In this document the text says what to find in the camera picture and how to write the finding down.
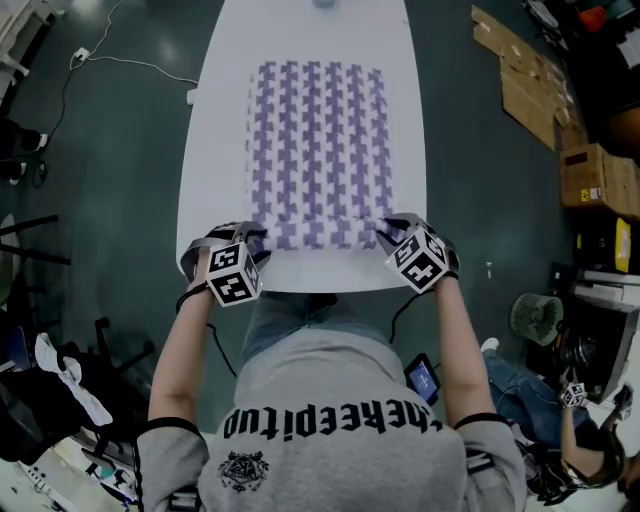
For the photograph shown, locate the small black screen device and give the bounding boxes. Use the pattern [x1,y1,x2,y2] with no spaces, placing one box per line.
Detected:
[403,352,442,407]

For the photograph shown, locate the small black box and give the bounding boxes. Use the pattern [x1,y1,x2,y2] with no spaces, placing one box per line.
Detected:
[548,260,581,294]

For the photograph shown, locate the brown cardboard box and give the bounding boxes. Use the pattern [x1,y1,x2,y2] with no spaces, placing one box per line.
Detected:
[558,142,640,221]

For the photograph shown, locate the black yellow case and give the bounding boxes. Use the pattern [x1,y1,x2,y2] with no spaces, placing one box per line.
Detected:
[574,217,634,275]

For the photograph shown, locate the person's left forearm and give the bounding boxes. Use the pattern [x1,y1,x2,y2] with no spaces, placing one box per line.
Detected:
[148,252,221,427]

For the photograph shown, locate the stack of white flat boxes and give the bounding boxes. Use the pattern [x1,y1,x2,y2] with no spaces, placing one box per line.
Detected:
[574,269,640,301]

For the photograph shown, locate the red container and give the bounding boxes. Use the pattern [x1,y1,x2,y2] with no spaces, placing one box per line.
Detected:
[578,4,609,32]

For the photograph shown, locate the white crumpled cloth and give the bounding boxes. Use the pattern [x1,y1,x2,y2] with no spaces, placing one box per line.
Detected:
[34,332,114,427]

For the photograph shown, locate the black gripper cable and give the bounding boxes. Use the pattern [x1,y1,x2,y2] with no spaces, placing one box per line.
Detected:
[205,322,239,378]
[389,292,424,344]

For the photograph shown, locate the black metal frame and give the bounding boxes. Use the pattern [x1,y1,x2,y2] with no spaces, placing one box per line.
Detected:
[0,214,72,266]

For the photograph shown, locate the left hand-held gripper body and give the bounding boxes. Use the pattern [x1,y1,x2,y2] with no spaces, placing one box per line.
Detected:
[179,221,265,308]

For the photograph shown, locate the flattened cardboard sheets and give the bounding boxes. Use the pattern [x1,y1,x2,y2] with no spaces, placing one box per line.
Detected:
[469,3,587,151]

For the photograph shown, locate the long white cable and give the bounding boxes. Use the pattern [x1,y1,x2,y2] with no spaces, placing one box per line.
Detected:
[70,0,200,86]

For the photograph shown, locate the black office chair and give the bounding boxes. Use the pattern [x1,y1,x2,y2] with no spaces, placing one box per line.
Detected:
[0,317,156,464]

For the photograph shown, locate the person's grey sweatshirt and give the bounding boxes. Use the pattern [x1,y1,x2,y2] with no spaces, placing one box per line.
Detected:
[134,327,529,512]

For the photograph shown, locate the person's right forearm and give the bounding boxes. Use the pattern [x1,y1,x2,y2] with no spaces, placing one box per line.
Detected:
[430,273,501,429]

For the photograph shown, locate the thin black cable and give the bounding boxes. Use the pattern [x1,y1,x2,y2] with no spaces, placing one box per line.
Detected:
[32,62,76,189]

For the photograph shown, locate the large black appliance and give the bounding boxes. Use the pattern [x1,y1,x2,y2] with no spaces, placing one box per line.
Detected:
[524,294,640,405]

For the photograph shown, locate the brown round stool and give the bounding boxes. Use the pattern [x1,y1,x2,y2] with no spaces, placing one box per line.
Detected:
[607,102,640,161]

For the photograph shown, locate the purple white patterned towel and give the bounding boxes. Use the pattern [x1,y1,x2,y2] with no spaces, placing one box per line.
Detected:
[243,59,401,251]

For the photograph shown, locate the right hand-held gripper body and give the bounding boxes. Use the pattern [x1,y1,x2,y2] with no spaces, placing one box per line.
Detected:
[383,214,461,295]

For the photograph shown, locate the round mesh waste bin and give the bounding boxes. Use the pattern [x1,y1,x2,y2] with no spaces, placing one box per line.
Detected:
[509,292,565,347]

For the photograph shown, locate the white furniture piece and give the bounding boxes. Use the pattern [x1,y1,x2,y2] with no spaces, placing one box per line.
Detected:
[0,0,66,76]

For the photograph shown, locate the cluttered white desk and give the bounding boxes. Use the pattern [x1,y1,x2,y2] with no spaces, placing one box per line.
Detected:
[0,424,141,512]

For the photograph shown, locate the person's blue jeans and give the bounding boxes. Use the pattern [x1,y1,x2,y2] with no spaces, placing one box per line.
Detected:
[241,292,396,359]

